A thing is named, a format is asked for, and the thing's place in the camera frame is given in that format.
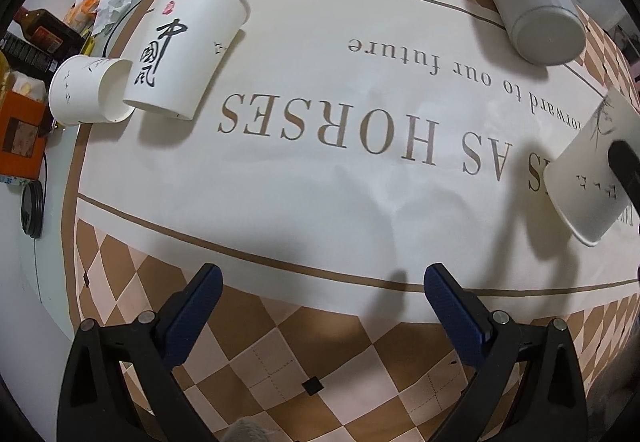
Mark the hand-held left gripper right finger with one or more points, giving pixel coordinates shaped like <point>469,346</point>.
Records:
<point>450,304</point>

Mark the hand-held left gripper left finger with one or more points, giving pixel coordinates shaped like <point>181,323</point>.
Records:
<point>197,302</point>

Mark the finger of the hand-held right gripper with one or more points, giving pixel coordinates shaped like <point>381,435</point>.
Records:
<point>627,166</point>

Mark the small white paper cup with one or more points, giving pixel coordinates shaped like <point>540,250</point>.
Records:
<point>75,89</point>

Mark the tall white cup, black calligraphy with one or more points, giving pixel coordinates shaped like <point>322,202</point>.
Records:
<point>175,51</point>

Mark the checkered printed table mat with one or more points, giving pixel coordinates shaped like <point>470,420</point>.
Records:
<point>325,171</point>

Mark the black round lid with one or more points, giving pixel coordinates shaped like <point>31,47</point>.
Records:
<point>31,209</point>

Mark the orange cardboard box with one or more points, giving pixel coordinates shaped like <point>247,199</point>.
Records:
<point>20,131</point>

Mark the black flat box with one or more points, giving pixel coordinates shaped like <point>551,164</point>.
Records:
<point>25,54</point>

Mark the dark glass bottle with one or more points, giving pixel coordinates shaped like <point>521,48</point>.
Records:
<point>47,29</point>

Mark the crumpled white tissue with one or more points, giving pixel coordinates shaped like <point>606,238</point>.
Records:
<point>114,1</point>

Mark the orange snack packet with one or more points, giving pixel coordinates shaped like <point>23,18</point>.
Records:
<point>82,6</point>

